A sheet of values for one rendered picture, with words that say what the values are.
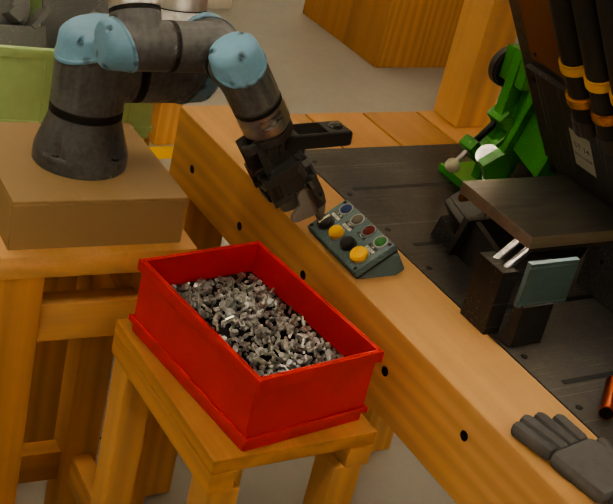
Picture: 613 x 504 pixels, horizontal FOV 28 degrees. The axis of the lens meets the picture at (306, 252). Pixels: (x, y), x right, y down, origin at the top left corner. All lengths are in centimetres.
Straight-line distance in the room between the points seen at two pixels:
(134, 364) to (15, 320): 23
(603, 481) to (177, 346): 60
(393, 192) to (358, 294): 38
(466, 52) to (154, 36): 99
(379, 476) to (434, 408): 126
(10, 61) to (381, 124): 75
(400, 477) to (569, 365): 123
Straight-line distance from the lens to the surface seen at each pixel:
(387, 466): 306
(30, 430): 282
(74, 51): 191
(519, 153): 195
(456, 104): 264
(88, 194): 192
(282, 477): 293
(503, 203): 173
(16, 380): 204
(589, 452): 165
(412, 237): 208
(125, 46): 177
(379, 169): 230
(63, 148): 196
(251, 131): 181
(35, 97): 241
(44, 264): 192
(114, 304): 202
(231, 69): 173
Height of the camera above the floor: 181
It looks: 28 degrees down
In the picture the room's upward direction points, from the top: 14 degrees clockwise
